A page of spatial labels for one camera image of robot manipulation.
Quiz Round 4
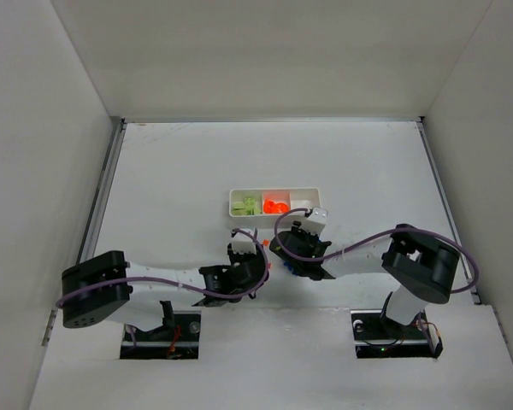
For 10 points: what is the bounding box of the small blue lego brick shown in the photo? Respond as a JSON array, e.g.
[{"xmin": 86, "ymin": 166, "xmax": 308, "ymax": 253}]
[{"xmin": 284, "ymin": 262, "xmax": 297, "ymax": 275}]

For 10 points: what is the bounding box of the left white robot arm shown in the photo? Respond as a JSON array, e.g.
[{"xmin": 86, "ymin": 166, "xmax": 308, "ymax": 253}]
[{"xmin": 56, "ymin": 246, "xmax": 268, "ymax": 331}]

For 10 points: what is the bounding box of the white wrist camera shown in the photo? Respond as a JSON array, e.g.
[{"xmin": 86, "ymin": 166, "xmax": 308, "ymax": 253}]
[
  {"xmin": 300, "ymin": 207, "xmax": 328, "ymax": 236},
  {"xmin": 231, "ymin": 228, "xmax": 257, "ymax": 255}
]

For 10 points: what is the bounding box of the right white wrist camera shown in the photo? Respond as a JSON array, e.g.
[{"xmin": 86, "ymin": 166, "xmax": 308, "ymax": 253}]
[{"xmin": 300, "ymin": 207, "xmax": 328, "ymax": 236}]

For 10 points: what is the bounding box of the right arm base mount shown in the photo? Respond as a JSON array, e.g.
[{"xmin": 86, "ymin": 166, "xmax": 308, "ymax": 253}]
[{"xmin": 351, "ymin": 310, "xmax": 444, "ymax": 360}]

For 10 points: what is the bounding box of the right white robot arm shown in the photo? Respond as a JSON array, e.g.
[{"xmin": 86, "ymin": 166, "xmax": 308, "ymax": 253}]
[{"xmin": 269, "ymin": 222, "xmax": 460, "ymax": 326}]

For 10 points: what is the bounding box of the green lego brick studded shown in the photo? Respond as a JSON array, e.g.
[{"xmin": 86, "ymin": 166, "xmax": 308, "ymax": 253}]
[{"xmin": 245, "ymin": 204, "xmax": 262, "ymax": 215}]

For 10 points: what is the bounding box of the orange round lego piece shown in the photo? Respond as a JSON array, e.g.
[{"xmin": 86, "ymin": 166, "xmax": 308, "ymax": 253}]
[{"xmin": 262, "ymin": 199, "xmax": 290, "ymax": 214}]

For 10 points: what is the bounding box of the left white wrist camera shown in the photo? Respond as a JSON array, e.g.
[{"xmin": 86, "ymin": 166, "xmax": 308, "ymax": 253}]
[{"xmin": 231, "ymin": 228, "xmax": 257, "ymax": 255}]

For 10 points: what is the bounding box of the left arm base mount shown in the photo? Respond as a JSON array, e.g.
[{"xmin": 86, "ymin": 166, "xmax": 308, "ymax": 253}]
[{"xmin": 120, "ymin": 302, "xmax": 201, "ymax": 360}]

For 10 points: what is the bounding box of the green lego brick top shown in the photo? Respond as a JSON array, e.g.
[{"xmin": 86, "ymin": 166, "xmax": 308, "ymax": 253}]
[{"xmin": 233, "ymin": 208, "xmax": 250, "ymax": 216}]

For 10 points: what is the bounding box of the purple cable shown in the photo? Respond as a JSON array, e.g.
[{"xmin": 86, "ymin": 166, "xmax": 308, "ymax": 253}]
[
  {"xmin": 273, "ymin": 208, "xmax": 480, "ymax": 295},
  {"xmin": 55, "ymin": 227, "xmax": 270, "ymax": 309}
]

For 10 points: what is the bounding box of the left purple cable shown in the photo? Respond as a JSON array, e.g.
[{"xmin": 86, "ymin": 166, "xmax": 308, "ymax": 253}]
[{"xmin": 55, "ymin": 227, "xmax": 270, "ymax": 309}]

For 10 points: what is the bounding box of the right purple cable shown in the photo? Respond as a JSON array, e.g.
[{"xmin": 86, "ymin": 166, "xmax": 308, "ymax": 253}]
[{"xmin": 273, "ymin": 208, "xmax": 480, "ymax": 295}]

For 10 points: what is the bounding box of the white three-compartment tray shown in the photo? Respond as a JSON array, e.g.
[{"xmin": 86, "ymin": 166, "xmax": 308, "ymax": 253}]
[{"xmin": 228, "ymin": 187, "xmax": 321, "ymax": 219}]

